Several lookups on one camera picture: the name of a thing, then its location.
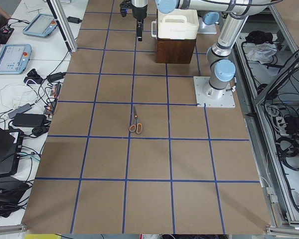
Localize upper blue teach pendant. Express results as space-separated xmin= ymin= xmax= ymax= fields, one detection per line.
xmin=22 ymin=13 xmax=57 ymax=38

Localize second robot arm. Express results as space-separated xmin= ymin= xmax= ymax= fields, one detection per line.
xmin=131 ymin=0 xmax=148 ymax=41

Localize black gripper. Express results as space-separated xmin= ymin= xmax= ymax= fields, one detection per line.
xmin=132 ymin=5 xmax=148 ymax=41

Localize lower blue teach pendant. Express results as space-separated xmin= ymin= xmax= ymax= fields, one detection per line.
xmin=0 ymin=44 xmax=32 ymax=75

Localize dark wooden drawer cabinet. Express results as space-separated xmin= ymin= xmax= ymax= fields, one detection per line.
xmin=156 ymin=38 xmax=196 ymax=64

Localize white plastic container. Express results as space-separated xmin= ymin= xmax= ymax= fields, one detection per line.
xmin=157 ymin=9 xmax=199 ymax=40

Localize black power brick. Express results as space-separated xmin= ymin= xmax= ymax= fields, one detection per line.
xmin=12 ymin=113 xmax=46 ymax=127

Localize grey orange handled scissors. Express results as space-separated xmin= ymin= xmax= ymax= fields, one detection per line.
xmin=129 ymin=106 xmax=143 ymax=134

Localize black power adapter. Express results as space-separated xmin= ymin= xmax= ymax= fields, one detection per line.
xmin=67 ymin=16 xmax=82 ymax=24

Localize aluminium frame post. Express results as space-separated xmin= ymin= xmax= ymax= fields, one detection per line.
xmin=47 ymin=0 xmax=77 ymax=54

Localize aluminium side frame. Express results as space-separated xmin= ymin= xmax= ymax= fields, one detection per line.
xmin=236 ymin=0 xmax=299 ymax=228

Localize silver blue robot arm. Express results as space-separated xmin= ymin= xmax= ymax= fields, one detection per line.
xmin=155 ymin=0 xmax=244 ymax=100

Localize blue teach pendant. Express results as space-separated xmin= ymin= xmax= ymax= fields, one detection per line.
xmin=0 ymin=44 xmax=32 ymax=75
xmin=22 ymin=13 xmax=57 ymax=38

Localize white drawer handle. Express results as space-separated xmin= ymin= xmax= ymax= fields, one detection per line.
xmin=151 ymin=20 xmax=157 ymax=39

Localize crumpled white cloth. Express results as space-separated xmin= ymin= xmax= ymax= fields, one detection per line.
xmin=246 ymin=43 xmax=277 ymax=64

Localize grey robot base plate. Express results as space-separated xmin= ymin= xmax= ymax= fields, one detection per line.
xmin=193 ymin=76 xmax=235 ymax=108

